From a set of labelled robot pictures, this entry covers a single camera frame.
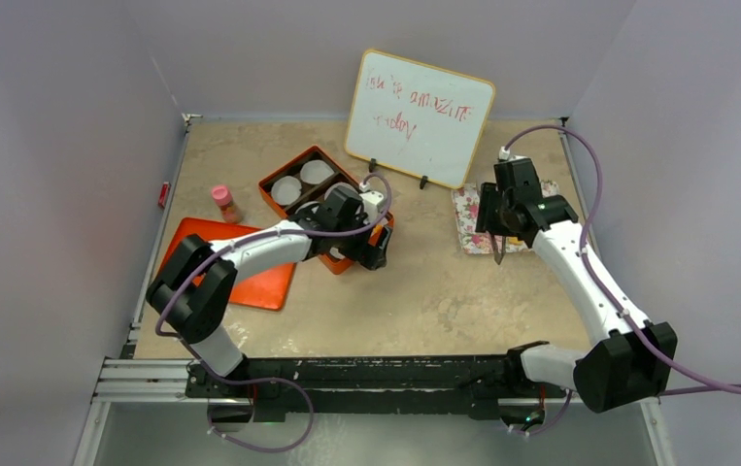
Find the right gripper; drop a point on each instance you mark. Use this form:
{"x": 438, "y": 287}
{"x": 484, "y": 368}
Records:
{"x": 487, "y": 221}

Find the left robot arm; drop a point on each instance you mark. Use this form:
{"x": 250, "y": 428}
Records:
{"x": 192, "y": 288}

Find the black metal base rail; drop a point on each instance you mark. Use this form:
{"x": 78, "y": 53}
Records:
{"x": 477, "y": 386}

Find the metal tongs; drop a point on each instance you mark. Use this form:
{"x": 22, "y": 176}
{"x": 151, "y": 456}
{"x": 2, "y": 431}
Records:
{"x": 498, "y": 251}

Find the orange tin lid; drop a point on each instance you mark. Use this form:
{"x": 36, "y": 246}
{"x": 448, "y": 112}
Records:
{"x": 266, "y": 291}

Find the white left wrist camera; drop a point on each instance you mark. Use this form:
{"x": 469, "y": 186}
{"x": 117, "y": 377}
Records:
{"x": 373, "y": 203}

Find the floral rectangular tray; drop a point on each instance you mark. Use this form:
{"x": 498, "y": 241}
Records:
{"x": 466, "y": 203}

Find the orange cookie tin box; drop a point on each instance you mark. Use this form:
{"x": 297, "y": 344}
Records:
{"x": 280, "y": 173}

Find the white paper cup far-left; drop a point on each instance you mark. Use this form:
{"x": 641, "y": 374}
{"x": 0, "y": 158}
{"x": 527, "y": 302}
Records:
{"x": 286, "y": 190}

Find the white paper cup far-right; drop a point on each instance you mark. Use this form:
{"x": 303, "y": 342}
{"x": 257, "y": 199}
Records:
{"x": 315, "y": 172}

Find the white board yellow frame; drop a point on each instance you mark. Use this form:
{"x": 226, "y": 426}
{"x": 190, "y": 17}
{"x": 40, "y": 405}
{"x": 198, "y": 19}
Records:
{"x": 417, "y": 119}

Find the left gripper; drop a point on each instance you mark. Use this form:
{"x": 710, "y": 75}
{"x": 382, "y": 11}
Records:
{"x": 367, "y": 256}

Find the small red box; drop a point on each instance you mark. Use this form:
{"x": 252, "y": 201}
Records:
{"x": 163, "y": 195}

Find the pink cap sprinkle bottle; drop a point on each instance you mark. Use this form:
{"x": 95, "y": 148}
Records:
{"x": 223, "y": 198}

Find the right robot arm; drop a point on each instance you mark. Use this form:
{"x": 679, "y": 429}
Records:
{"x": 620, "y": 367}

